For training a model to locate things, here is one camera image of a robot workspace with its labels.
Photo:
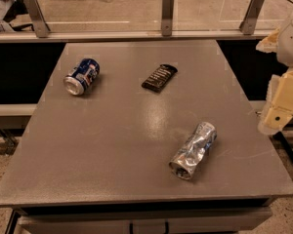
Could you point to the crushed silver redbull can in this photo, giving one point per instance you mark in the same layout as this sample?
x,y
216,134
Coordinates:
x,y
190,155

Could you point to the blue pepsi can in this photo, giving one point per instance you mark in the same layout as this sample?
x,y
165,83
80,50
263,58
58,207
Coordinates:
x,y
81,77

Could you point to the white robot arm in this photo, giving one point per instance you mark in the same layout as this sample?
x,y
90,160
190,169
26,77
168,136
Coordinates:
x,y
284,53

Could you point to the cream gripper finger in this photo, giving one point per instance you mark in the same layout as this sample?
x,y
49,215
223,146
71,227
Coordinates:
x,y
278,110
269,43

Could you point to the metal rail behind table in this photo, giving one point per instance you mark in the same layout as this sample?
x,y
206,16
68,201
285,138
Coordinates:
x,y
78,37

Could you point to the metal bracket post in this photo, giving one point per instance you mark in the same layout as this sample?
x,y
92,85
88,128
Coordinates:
x,y
248,25
167,17
40,26

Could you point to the right metal bracket post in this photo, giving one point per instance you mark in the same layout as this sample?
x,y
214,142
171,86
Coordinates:
x,y
248,25

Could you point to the grey cabinet under table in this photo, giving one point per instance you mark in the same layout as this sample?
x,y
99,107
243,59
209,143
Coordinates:
x,y
210,221

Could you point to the left metal bracket post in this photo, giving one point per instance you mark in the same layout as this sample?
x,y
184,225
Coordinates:
x,y
40,26

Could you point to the middle metal bracket post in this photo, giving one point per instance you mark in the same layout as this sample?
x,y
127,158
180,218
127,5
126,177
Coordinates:
x,y
167,17

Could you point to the black rxbar chocolate wrapper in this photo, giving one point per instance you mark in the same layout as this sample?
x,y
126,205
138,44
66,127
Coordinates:
x,y
159,78

